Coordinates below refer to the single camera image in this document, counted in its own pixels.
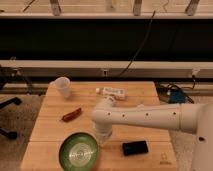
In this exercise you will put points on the green ceramic bowl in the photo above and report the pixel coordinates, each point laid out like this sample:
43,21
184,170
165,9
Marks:
78,152

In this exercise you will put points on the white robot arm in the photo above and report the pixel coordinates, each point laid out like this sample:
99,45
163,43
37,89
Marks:
189,118

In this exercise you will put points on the white soap bar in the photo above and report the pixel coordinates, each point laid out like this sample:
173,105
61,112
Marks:
140,106

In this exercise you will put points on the red chili pepper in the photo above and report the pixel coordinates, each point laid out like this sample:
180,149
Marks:
72,115

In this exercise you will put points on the black rectangular phone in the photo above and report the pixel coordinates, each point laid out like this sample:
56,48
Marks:
134,148

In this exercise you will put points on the blue power box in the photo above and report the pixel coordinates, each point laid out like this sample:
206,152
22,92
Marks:
176,96

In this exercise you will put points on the black office chair base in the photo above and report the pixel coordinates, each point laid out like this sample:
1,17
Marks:
12,135

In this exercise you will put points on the white wall outlet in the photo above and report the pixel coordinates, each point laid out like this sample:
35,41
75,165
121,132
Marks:
105,72

